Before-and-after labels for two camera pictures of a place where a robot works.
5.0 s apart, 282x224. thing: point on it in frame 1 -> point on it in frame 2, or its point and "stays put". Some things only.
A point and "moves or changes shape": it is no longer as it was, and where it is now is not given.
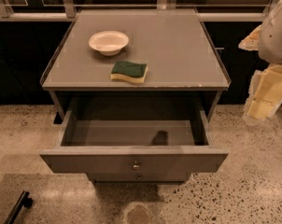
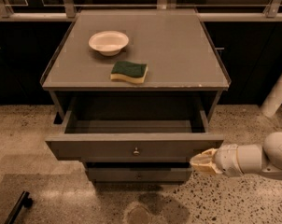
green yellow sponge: x=132 y=72 stays put
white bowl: x=108 y=43 stays put
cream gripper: x=275 y=40 -> x=225 y=160
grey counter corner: x=56 y=199 stays put
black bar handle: x=24 y=201 stays put
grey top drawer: x=134 y=141 moves or changes shape
